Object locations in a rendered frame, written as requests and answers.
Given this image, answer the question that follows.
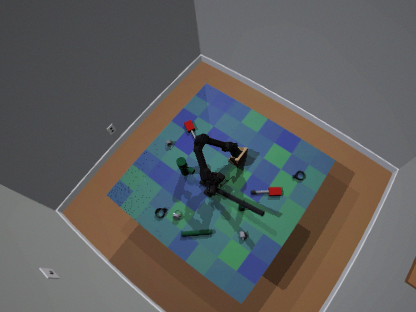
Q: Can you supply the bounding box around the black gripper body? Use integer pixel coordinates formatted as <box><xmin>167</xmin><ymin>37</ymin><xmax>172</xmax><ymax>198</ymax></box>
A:
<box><xmin>204</xmin><ymin>172</ymin><xmax>225</xmax><ymax>198</ymax></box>

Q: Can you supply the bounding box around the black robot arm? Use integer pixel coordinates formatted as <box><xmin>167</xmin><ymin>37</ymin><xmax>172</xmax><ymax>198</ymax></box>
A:
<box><xmin>193</xmin><ymin>133</ymin><xmax>243</xmax><ymax>196</ymax></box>

